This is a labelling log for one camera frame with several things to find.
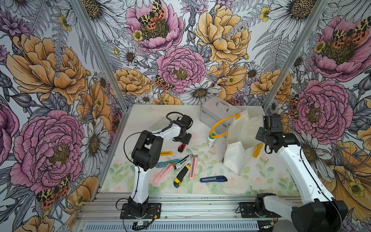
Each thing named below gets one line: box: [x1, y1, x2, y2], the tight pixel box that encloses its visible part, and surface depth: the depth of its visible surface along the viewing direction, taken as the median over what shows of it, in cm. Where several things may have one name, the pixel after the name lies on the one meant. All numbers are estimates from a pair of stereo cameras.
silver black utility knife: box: [174, 153, 194, 172], surface depth 93 cm
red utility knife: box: [177, 143, 187, 153], surface depth 99 cm
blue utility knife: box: [199, 175, 229, 183], surface depth 87 cm
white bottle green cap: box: [207, 132, 216, 148], surface depth 96 cm
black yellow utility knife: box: [173, 162, 191, 189], surface depth 87 cm
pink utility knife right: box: [189, 154, 199, 181], surface depth 91 cm
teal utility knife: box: [156, 158, 181, 169], surface depth 93 cm
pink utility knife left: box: [153, 161, 176, 184], surface depth 89 cm
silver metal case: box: [199, 96, 243, 135], surface depth 101 cm
